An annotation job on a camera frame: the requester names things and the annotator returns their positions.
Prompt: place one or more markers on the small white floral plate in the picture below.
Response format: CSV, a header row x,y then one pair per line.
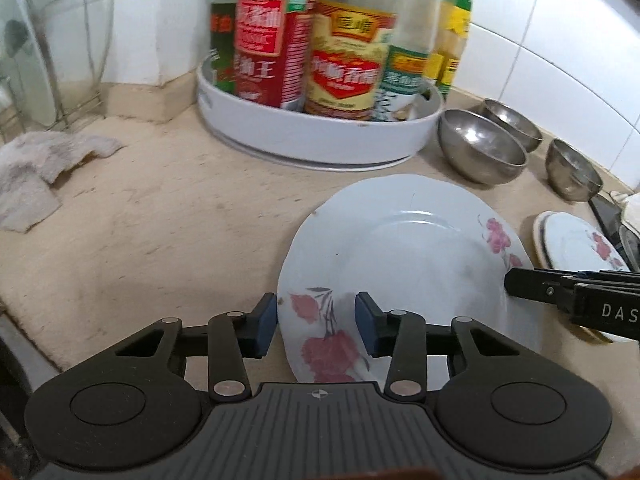
x,y
575,240

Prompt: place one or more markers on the red label sauce bottle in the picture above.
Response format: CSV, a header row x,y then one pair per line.
x,y
272,40

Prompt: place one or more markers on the glass pot lid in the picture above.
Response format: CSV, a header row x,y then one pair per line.
x,y
60,25

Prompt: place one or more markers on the small steel bowl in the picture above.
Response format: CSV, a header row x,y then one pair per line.
x,y
572,170

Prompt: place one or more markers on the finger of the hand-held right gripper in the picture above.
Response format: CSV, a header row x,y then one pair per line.
x,y
530,282

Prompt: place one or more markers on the large white floral plate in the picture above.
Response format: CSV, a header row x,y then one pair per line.
x,y
400,240

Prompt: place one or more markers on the dark green label bottle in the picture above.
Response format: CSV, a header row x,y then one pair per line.
x,y
222,35

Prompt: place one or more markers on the yellow green label bottle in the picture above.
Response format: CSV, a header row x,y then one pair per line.
x,y
455,30

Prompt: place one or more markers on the white round turntable tray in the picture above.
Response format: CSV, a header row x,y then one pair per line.
x,y
310,135

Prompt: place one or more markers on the yellow red label bottle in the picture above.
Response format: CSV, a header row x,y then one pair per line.
x,y
345,70

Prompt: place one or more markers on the large steel bowl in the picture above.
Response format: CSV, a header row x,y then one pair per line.
x,y
480,145

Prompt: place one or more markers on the clear bottle green label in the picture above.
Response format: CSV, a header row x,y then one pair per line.
x,y
410,45

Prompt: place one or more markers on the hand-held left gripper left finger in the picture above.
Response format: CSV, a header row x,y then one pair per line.
x,y
267,322

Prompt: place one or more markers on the blue rimmed white plate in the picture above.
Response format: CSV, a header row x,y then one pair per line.
x,y
536,240

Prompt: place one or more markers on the medium steel bowl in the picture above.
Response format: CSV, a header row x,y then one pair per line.
x,y
517,119

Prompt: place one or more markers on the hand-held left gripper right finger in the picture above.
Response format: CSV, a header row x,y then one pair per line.
x,y
364,325

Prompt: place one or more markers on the beige dish cloth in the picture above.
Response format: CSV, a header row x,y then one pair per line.
x,y
35,175

